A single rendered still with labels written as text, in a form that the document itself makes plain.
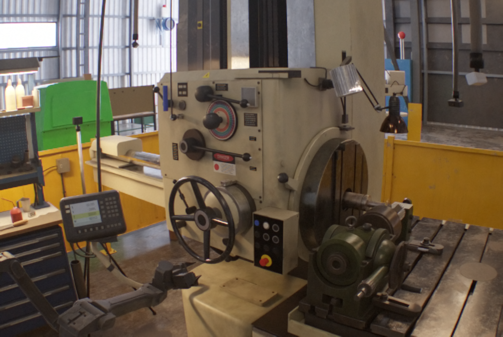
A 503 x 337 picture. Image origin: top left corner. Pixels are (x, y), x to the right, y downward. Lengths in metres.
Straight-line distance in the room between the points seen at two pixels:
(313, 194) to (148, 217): 3.31
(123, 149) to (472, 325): 2.54
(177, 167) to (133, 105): 8.22
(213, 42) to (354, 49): 1.00
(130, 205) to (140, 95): 6.02
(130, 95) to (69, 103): 4.86
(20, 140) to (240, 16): 1.88
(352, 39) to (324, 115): 0.49
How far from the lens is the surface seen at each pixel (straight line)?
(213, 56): 2.70
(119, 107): 9.96
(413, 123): 7.38
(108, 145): 3.12
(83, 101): 5.52
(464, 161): 3.79
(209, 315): 2.33
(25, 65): 2.95
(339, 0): 2.18
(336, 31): 2.17
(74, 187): 4.17
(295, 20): 2.30
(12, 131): 3.16
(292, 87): 1.63
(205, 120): 1.69
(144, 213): 4.73
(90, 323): 1.08
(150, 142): 4.62
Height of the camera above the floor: 1.87
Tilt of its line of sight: 11 degrees down
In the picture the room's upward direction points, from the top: 1 degrees counter-clockwise
